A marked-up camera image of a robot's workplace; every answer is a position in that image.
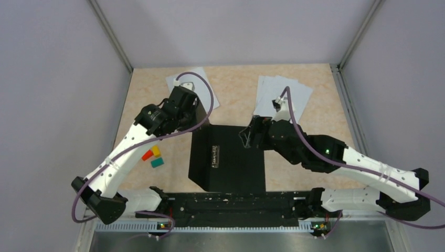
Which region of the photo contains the green block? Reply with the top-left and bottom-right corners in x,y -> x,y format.
151,157 -> 164,168

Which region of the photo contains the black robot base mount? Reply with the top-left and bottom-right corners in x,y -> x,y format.
155,188 -> 341,228

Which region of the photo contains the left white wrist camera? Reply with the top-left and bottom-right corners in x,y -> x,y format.
173,79 -> 195,91

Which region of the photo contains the red block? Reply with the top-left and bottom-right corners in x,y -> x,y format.
141,150 -> 154,161

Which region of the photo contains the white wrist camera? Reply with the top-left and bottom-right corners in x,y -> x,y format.
173,79 -> 195,91
272,97 -> 291,122

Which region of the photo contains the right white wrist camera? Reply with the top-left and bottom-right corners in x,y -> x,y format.
272,97 -> 291,122

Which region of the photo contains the white paper stack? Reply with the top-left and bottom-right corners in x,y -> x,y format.
252,75 -> 314,122

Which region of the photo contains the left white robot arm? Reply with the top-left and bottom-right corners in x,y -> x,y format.
71,86 -> 202,225

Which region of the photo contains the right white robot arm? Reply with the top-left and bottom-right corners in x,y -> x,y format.
239,116 -> 431,221

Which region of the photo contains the white slotted cable duct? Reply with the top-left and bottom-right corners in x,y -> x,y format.
95,220 -> 313,233

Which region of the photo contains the yellow block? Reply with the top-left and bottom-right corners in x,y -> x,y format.
151,145 -> 161,158

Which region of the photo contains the grey black file folder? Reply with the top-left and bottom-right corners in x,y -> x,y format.
188,121 -> 266,193

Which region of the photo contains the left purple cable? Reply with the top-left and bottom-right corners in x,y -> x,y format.
71,71 -> 214,223

